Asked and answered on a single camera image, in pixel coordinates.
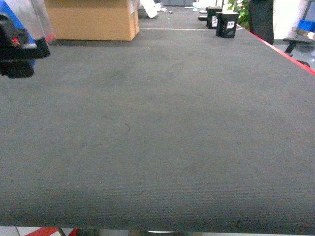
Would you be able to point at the black box with label far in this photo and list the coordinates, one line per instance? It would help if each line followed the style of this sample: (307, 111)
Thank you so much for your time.
(212, 21)

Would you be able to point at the dark grey table mat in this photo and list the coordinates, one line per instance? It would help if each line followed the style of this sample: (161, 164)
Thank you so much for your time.
(176, 130)

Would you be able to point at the black box with label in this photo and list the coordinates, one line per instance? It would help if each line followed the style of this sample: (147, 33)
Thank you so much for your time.
(227, 24)
(212, 21)

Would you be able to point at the blue bin beside chair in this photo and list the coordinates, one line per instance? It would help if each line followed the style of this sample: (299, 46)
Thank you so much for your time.
(306, 25)

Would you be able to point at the black office chair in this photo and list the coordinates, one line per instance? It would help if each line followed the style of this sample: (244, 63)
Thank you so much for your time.
(261, 25)

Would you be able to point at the black box with label near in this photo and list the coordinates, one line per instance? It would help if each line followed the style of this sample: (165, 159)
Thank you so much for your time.
(227, 24)

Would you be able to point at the cardboard box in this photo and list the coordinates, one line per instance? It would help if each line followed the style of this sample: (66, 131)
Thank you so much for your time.
(100, 20)

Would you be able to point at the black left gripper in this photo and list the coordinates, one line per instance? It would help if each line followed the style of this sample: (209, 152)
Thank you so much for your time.
(17, 53)

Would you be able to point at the green potted plant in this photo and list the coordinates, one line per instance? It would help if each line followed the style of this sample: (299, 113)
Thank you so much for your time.
(242, 7)

